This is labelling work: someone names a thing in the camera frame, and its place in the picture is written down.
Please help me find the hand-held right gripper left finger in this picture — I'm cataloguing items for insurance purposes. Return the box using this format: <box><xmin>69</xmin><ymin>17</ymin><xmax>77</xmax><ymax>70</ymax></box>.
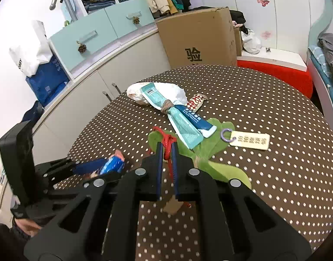
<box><xmin>23</xmin><ymin>141</ymin><xmax>164</xmax><ymax>261</ymax></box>

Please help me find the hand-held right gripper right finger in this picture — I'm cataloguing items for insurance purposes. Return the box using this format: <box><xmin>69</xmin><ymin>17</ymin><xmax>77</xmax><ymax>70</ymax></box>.
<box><xmin>171</xmin><ymin>142</ymin><xmax>312</xmax><ymax>261</ymax></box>

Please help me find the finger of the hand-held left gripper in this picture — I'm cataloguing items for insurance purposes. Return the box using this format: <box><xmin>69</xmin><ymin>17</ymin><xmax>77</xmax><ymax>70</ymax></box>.
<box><xmin>50</xmin><ymin>165</ymin><xmax>131</xmax><ymax>194</ymax></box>
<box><xmin>35</xmin><ymin>158</ymin><xmax>81</xmax><ymax>177</ymax></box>

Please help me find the red string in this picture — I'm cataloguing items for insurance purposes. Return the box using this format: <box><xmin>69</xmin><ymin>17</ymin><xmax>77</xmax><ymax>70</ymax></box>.
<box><xmin>153</xmin><ymin>126</ymin><xmax>190</xmax><ymax>208</ymax></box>

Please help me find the blue snack packet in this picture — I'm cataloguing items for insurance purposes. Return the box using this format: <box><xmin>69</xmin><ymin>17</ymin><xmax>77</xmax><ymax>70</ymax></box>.
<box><xmin>73</xmin><ymin>154</ymin><xmax>127</xmax><ymax>176</ymax></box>

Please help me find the green leaf ornament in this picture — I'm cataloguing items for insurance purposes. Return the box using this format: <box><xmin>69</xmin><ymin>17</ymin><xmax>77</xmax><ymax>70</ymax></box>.
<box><xmin>148</xmin><ymin>117</ymin><xmax>252</xmax><ymax>189</ymax></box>

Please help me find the person's left hand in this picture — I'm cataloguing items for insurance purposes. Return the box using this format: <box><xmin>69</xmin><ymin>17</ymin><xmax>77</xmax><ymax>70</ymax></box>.
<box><xmin>11</xmin><ymin>217</ymin><xmax>42</xmax><ymax>238</ymax></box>

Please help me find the teal tube packet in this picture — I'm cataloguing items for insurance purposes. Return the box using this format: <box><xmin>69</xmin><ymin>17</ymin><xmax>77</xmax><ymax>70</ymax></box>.
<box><xmin>140</xmin><ymin>84</ymin><xmax>217</xmax><ymax>150</ymax></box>

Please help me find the tan paper tag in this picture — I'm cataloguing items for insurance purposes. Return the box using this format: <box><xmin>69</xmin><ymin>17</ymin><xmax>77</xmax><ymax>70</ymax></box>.
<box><xmin>162</xmin><ymin>198</ymin><xmax>184</xmax><ymax>215</ymax></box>

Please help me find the navy pouch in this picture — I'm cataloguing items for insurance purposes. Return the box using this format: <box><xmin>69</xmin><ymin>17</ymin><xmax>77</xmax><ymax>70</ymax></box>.
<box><xmin>21</xmin><ymin>100</ymin><xmax>45</xmax><ymax>127</ymax></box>

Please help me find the red white checkered wrapper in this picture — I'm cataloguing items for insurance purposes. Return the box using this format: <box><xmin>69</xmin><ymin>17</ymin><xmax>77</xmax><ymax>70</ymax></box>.
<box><xmin>186</xmin><ymin>94</ymin><xmax>208</xmax><ymax>112</ymax></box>

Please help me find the crumpled white plastic bag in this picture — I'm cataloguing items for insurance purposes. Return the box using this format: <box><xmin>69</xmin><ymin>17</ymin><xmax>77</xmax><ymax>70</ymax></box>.
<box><xmin>127</xmin><ymin>82</ymin><xmax>187</xmax><ymax>107</ymax></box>

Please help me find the blue shopping bag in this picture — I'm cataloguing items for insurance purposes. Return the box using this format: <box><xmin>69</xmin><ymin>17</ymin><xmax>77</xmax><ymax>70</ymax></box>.
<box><xmin>25</xmin><ymin>55</ymin><xmax>71</xmax><ymax>107</ymax></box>

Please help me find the round polka-dot table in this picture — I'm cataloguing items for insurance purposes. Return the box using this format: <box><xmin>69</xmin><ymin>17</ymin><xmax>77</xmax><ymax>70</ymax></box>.
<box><xmin>55</xmin><ymin>64</ymin><xmax>333</xmax><ymax>261</ymax></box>

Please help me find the white low cabinet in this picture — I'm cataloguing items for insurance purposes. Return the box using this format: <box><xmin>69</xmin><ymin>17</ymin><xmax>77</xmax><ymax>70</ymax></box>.
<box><xmin>0</xmin><ymin>29</ymin><xmax>173</xmax><ymax>202</ymax></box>

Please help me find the white paper bag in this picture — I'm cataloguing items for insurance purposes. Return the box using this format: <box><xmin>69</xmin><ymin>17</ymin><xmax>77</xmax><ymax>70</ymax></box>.
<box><xmin>9</xmin><ymin>20</ymin><xmax>53</xmax><ymax>77</ymax></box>

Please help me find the large cardboard box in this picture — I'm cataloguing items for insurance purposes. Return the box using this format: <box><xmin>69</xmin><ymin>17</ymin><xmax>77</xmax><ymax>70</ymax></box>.
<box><xmin>154</xmin><ymin>7</ymin><xmax>238</xmax><ymax>69</ymax></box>

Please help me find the wide teal drawer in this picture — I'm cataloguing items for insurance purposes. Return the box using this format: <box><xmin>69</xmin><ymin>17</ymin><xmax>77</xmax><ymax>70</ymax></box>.
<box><xmin>49</xmin><ymin>13</ymin><xmax>116</xmax><ymax>73</ymax></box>

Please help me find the small cardboard box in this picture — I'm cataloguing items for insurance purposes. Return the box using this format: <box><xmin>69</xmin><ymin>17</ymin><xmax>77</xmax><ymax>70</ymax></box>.
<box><xmin>233</xmin><ymin>24</ymin><xmax>244</xmax><ymax>57</ymax></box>

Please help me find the red bench with white top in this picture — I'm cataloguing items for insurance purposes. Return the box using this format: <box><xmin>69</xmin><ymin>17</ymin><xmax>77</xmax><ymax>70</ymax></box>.
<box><xmin>236</xmin><ymin>47</ymin><xmax>314</xmax><ymax>97</ymax></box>

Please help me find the narrow teal drawer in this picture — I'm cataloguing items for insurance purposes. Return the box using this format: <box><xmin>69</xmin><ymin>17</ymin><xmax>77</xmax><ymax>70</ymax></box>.
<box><xmin>104</xmin><ymin>0</ymin><xmax>155</xmax><ymax>38</ymax></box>

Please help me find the black clothes pile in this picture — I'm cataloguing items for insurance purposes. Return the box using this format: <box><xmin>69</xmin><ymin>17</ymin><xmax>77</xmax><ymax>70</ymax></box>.
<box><xmin>229</xmin><ymin>10</ymin><xmax>250</xmax><ymax>33</ymax></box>

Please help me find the blue patterned bedsheet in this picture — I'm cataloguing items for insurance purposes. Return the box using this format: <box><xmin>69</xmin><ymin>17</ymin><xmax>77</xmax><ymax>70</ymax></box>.
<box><xmin>308</xmin><ymin>45</ymin><xmax>333</xmax><ymax>109</ymax></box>

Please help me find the grey duvet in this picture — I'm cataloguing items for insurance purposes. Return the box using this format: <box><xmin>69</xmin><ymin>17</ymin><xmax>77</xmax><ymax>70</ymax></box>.
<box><xmin>318</xmin><ymin>33</ymin><xmax>333</xmax><ymax>87</ymax></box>

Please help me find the teal bunk bed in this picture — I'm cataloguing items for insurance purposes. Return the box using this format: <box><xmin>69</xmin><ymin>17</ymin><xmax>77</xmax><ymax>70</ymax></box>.
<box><xmin>305</xmin><ymin>0</ymin><xmax>333</xmax><ymax>131</ymax></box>

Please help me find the brown hair tie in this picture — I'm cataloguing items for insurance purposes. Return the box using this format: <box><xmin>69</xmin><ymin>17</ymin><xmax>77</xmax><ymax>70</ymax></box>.
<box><xmin>160</xmin><ymin>100</ymin><xmax>176</xmax><ymax>115</ymax></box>

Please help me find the wooden tag with purple ring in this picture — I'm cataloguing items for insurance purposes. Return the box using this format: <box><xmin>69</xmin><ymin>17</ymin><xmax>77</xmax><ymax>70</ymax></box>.
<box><xmin>220</xmin><ymin>128</ymin><xmax>271</xmax><ymax>151</ymax></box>

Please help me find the white plastic bag with handles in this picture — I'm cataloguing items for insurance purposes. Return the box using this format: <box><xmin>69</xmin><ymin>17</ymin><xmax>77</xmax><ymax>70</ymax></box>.
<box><xmin>241</xmin><ymin>30</ymin><xmax>262</xmax><ymax>55</ymax></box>

